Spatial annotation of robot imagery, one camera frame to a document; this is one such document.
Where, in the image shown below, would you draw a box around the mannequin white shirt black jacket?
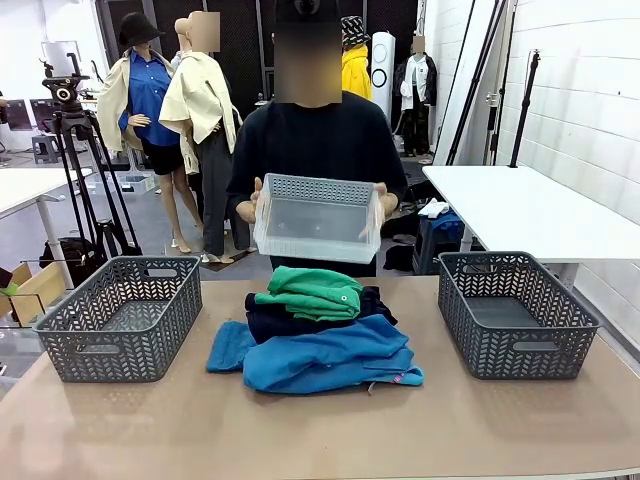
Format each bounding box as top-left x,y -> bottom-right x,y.
393,35 -> 439,157

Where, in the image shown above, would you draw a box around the gray woven plastic basket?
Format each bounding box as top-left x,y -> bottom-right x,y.
32,254 -> 204,384
437,250 -> 601,380

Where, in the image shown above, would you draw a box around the black camera tripod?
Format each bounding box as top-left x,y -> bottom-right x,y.
38,52 -> 144,261

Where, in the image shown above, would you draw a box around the navy blue garment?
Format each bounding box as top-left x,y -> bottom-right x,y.
243,285 -> 400,345

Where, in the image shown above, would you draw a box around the large white table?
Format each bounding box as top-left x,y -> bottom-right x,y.
422,164 -> 640,291

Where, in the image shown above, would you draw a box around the black bag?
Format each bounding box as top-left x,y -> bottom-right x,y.
39,237 -> 109,286

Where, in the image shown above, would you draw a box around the small white table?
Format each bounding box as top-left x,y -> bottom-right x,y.
0,167 -> 94,289

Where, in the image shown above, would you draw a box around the mannequin with cream jacket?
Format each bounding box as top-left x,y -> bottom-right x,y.
158,10 -> 251,264

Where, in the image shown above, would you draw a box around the person in black t-shirt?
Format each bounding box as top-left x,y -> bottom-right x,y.
225,0 -> 410,279

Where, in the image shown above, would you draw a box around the gray stool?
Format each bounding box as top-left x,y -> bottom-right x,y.
32,134 -> 61,165

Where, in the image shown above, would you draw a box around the dark stool with clothes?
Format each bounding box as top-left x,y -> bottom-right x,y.
412,197 -> 474,276

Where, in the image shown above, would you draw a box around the blue shorts with pink label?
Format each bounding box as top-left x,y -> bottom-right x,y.
243,344 -> 425,396

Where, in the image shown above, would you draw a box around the clear plastic basket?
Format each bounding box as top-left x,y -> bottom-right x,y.
252,172 -> 386,265

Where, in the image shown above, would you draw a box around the black light stand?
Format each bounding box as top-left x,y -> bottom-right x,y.
444,0 -> 519,166

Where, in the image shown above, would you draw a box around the mannequin with yellow hoodie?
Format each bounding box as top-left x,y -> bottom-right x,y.
341,15 -> 374,101

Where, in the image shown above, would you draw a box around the cardboard box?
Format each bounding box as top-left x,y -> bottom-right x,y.
0,262 -> 69,326

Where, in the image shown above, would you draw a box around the light blue polo shirt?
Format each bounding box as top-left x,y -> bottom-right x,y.
207,313 -> 411,374

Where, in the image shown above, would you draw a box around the person's left hand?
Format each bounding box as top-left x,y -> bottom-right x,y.
358,181 -> 391,240

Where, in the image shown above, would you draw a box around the green garment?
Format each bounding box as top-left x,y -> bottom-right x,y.
253,265 -> 365,322

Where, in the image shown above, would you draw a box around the white tower air conditioner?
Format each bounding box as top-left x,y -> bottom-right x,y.
370,31 -> 396,121

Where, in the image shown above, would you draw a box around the black pole stand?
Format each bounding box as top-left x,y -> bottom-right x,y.
508,48 -> 542,169

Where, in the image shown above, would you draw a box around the mannequin blue shirt black hat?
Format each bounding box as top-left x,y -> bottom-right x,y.
96,12 -> 201,254

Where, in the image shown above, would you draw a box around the person's right hand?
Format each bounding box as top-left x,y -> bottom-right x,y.
248,176 -> 265,224

